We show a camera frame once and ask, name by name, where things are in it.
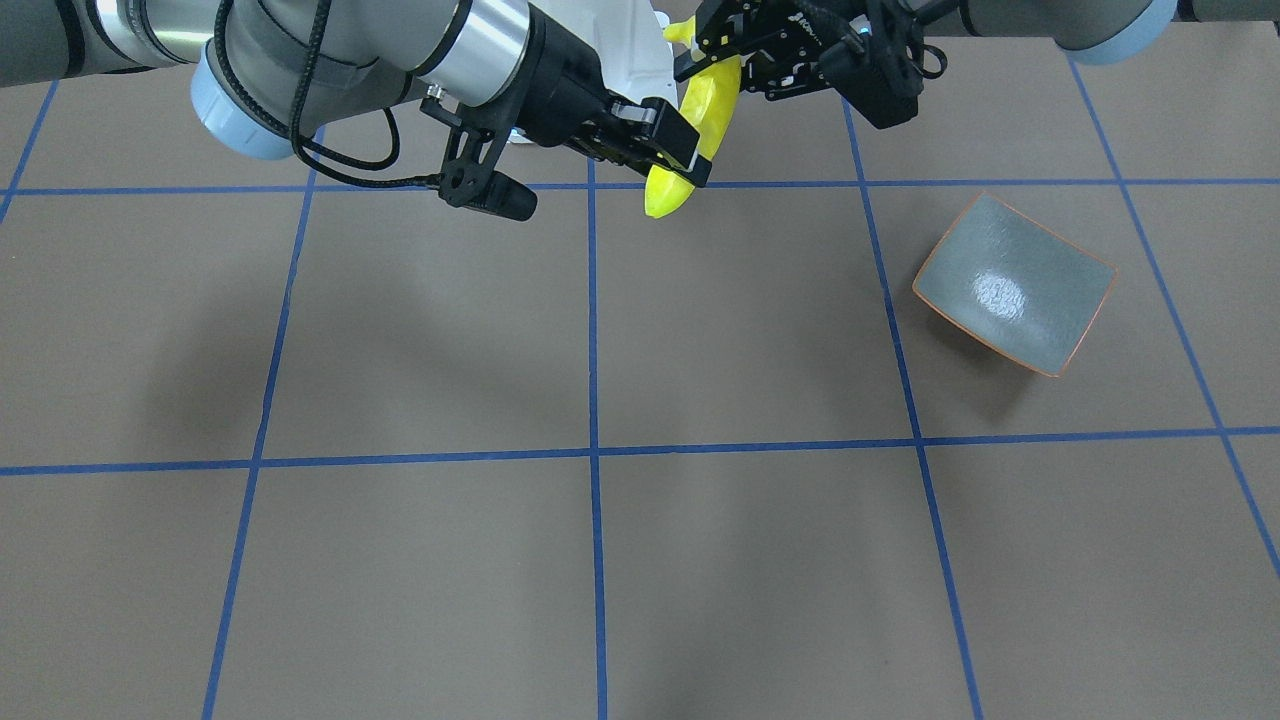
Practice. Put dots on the yellow banana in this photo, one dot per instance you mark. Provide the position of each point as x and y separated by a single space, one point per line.
709 101

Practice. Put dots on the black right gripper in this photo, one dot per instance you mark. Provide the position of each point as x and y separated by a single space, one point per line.
563 88

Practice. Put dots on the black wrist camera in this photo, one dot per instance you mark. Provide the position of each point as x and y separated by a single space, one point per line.
881 62
468 176

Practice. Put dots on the grey square plate orange rim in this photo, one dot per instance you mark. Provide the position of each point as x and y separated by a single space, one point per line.
1013 285

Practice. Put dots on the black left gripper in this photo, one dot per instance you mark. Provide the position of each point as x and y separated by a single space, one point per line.
797 55

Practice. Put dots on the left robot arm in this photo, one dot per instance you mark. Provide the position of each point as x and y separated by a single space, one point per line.
1089 32

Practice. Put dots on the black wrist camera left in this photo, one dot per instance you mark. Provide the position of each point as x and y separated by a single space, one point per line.
881 62

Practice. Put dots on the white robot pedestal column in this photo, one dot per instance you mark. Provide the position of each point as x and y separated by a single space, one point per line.
627 36

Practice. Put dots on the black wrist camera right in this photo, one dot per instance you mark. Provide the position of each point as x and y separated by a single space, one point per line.
468 176

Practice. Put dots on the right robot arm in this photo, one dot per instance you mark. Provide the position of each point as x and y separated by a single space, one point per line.
268 74

